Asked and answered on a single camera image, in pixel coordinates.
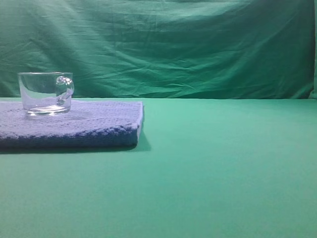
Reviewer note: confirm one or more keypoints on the transparent glass cup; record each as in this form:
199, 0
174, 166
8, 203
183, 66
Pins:
46, 93

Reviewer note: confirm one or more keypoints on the blue knitted towel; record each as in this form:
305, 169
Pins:
88, 124

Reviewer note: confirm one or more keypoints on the green backdrop cloth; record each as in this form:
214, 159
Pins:
207, 49

